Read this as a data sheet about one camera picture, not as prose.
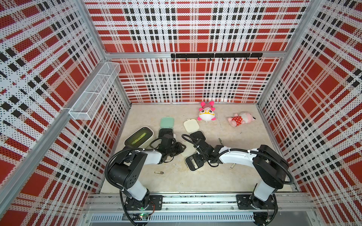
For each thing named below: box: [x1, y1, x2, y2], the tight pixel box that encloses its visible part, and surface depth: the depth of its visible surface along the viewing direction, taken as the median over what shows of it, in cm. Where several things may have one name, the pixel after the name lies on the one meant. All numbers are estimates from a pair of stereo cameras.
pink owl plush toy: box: [197, 100, 217, 122], surface depth 109 cm
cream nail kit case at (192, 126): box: [183, 118, 206, 138], surface depth 107 cm
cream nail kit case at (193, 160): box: [181, 147, 206, 172], surface depth 88 cm
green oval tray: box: [123, 126, 155, 148], surface depth 95 cm
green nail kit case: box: [158, 116, 175, 130], surface depth 113 cm
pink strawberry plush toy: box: [227, 112, 256, 128], surface depth 106 cm
